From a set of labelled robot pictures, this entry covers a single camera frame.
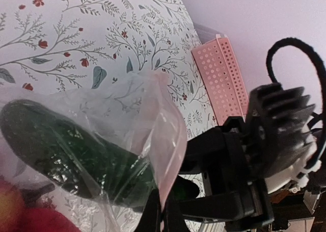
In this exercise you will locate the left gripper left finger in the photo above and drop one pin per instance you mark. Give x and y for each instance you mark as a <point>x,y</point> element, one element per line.
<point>151,218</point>

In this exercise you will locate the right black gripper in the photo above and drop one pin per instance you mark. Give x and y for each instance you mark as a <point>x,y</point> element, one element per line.
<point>235,158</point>

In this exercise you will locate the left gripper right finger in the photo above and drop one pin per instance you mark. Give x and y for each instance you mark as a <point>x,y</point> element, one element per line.
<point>173,220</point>

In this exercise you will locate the clear zip top bag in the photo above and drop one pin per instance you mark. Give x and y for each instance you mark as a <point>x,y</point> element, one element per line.
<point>136,114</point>

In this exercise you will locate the green fake cucumber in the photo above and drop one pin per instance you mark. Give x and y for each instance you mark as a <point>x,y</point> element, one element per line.
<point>81,163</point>

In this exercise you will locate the red yellow fake mango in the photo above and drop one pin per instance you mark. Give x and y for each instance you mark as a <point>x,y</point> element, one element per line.
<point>19,210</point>

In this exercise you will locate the pink perforated plastic basket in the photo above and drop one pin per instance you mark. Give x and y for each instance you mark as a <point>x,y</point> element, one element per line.
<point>221,75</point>

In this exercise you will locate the floral patterned table cloth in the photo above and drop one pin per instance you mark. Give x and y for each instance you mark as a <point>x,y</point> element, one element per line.
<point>51,46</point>

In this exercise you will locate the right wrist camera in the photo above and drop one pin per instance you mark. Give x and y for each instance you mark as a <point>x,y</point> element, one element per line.
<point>308,161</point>

